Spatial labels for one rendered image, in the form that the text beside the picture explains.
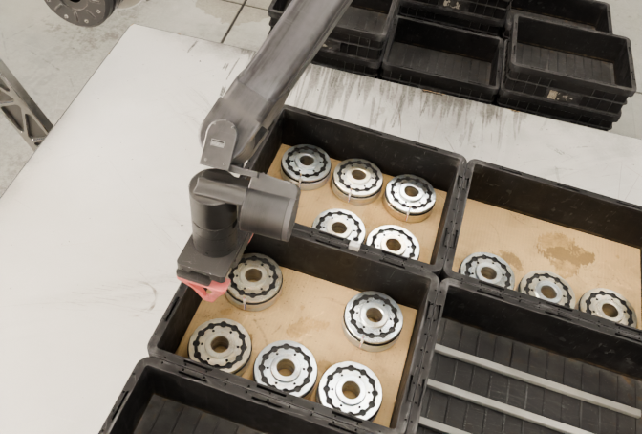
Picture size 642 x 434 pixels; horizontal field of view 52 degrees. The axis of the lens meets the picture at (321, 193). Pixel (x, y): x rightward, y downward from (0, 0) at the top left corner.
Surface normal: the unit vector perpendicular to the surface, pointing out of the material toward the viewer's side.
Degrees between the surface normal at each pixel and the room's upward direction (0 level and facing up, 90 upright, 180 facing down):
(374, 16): 0
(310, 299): 0
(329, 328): 0
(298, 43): 41
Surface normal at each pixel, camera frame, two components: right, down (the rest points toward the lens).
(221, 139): -0.07, -0.03
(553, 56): 0.10, -0.65
